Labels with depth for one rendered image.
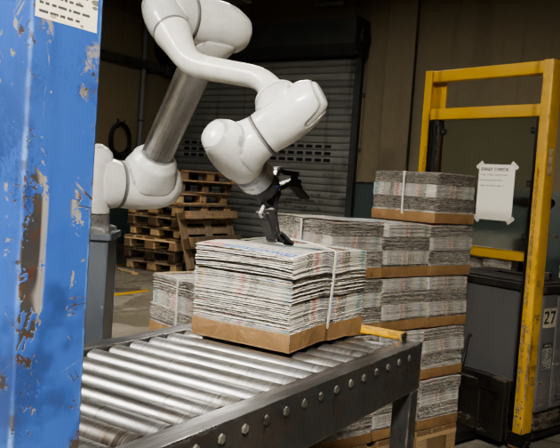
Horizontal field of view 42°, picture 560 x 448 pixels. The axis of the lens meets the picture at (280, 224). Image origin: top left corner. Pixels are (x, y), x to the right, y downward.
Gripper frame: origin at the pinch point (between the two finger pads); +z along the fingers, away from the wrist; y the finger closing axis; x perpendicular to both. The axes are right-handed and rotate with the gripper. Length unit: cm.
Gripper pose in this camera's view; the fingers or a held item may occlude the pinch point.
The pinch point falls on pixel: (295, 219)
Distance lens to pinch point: 188.8
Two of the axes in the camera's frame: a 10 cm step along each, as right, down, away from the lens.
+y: -3.1, 8.9, -3.4
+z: 4.5, 4.5, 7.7
